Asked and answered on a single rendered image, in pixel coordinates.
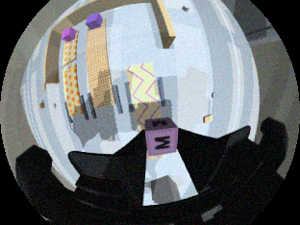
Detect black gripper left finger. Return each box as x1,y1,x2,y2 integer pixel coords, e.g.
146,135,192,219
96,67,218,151
68,131,147,206

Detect purple labelled cube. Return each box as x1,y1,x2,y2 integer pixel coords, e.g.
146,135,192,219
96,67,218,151
145,117,178,156

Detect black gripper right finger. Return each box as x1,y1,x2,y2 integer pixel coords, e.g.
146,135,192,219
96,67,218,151
177,125,250,193

